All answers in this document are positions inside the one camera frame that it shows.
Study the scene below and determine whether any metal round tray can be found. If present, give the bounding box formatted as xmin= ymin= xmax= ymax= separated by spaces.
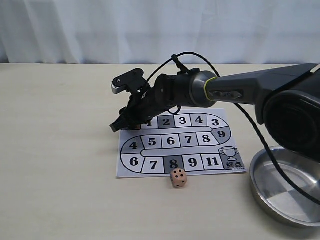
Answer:
xmin=249 ymin=146 xmax=320 ymax=228

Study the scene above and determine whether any beige wooden die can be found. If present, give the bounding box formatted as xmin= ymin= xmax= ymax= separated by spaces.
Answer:
xmin=170 ymin=168 xmax=187 ymax=188

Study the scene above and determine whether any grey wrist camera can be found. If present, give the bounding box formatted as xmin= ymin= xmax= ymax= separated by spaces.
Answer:
xmin=111 ymin=68 xmax=147 ymax=95

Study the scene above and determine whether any paper game board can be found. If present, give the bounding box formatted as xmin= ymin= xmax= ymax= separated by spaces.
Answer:
xmin=116 ymin=108 xmax=246 ymax=178

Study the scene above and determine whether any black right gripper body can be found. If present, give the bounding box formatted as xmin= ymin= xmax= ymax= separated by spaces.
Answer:
xmin=126 ymin=74 xmax=193 ymax=120

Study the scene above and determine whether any red cylinder game piece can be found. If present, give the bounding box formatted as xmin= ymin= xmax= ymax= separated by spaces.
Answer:
xmin=129 ymin=124 xmax=141 ymax=130

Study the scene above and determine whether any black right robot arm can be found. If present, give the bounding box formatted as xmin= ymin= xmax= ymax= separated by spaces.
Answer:
xmin=110 ymin=63 xmax=320 ymax=158

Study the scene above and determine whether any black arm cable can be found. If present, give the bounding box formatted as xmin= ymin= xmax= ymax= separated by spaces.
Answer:
xmin=146 ymin=51 xmax=320 ymax=205

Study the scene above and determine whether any white curtain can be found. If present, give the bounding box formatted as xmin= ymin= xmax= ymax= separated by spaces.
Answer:
xmin=0 ymin=0 xmax=320 ymax=64

